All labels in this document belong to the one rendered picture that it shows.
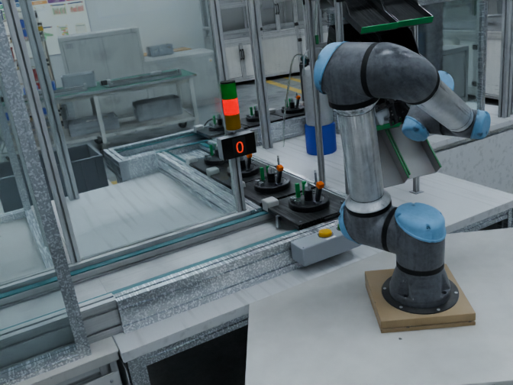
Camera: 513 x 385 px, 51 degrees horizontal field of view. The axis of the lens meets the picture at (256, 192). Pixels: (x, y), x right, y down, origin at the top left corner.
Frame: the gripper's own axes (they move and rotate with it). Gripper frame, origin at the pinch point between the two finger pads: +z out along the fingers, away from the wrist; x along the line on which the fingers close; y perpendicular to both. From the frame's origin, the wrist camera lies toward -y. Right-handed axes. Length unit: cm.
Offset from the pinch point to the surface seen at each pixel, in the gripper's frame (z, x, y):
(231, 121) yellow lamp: 6, -50, -8
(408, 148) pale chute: 13.9, 14.8, 13.4
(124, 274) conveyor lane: 10, -93, 31
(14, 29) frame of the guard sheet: -14, -106, -39
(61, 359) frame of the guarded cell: -15, -113, 47
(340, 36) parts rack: -3.4, -9.3, -26.3
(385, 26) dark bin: -13.5, 1.3, -23.6
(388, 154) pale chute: 11.8, 4.8, 14.0
